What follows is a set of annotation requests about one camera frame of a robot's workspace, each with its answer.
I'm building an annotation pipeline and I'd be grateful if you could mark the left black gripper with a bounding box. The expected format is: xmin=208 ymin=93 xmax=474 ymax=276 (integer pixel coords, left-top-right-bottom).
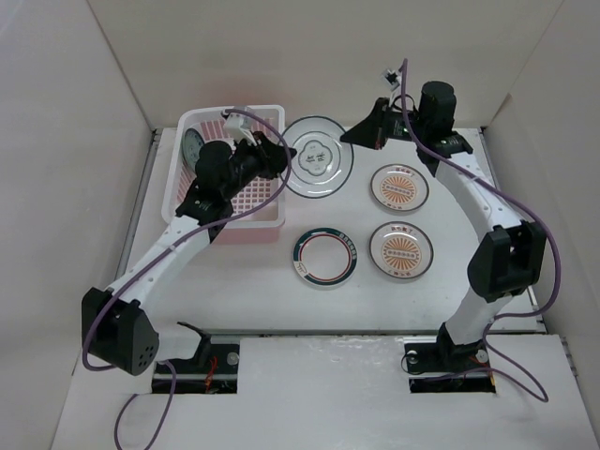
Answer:
xmin=222 ymin=131 xmax=295 ymax=201

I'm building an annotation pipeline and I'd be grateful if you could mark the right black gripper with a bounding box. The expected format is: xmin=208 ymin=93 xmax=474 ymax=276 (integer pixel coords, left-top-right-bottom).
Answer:
xmin=339 ymin=97 xmax=428 ymax=151

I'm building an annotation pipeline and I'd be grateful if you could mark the white plate with flower emblem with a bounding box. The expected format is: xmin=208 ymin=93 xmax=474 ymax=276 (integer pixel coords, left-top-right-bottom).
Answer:
xmin=283 ymin=115 xmax=354 ymax=199

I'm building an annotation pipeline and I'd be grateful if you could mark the dark teal patterned plate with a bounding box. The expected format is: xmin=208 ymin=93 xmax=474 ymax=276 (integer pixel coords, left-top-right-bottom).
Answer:
xmin=181 ymin=127 xmax=204 ymax=171

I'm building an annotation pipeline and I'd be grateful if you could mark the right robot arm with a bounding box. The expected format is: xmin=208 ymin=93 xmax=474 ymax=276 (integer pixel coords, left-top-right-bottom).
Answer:
xmin=341 ymin=81 xmax=547 ymax=371

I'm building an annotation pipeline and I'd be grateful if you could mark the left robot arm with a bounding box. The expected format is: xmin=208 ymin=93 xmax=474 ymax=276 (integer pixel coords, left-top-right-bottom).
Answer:
xmin=82 ymin=131 xmax=297 ymax=376

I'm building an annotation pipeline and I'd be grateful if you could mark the pink plastic dish rack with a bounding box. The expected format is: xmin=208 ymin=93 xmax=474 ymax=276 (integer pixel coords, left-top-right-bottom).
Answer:
xmin=161 ymin=107 xmax=285 ymax=245

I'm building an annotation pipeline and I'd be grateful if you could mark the upper orange sunburst plate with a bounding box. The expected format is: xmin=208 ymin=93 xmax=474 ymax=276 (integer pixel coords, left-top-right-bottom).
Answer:
xmin=370 ymin=164 xmax=430 ymax=213

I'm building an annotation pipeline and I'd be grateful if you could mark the orange sunburst plate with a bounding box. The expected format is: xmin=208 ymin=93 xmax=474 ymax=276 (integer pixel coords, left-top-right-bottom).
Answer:
xmin=368 ymin=221 xmax=434 ymax=280
xmin=370 ymin=164 xmax=430 ymax=213

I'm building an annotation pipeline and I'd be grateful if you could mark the white plate green red rim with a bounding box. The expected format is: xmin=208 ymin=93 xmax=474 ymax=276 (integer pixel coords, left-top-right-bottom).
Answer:
xmin=292 ymin=227 xmax=358 ymax=289

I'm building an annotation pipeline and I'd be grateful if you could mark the lower orange sunburst plate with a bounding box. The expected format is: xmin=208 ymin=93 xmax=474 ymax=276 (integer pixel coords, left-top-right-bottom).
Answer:
xmin=368 ymin=221 xmax=434 ymax=280

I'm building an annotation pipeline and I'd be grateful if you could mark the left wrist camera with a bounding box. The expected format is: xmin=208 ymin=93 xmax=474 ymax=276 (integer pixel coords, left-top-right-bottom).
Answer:
xmin=222 ymin=107 xmax=256 ymax=144

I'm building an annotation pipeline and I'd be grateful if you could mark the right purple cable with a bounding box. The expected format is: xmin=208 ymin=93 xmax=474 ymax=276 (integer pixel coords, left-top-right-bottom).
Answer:
xmin=396 ymin=58 xmax=563 ymax=404

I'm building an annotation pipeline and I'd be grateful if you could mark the purple cable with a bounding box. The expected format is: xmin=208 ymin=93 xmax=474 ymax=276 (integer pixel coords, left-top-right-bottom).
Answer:
xmin=396 ymin=58 xmax=563 ymax=404
xmin=82 ymin=108 xmax=294 ymax=446

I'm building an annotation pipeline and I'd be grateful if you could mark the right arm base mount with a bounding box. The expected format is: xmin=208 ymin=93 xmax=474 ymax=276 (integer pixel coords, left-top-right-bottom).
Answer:
xmin=403 ymin=339 xmax=496 ymax=394

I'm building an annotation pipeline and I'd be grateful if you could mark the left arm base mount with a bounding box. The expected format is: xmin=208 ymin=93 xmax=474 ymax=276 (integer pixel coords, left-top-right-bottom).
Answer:
xmin=170 ymin=339 xmax=240 ymax=395

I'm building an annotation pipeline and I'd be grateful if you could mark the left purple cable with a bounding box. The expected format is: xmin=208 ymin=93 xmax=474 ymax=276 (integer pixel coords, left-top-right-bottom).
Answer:
xmin=82 ymin=108 xmax=294 ymax=446

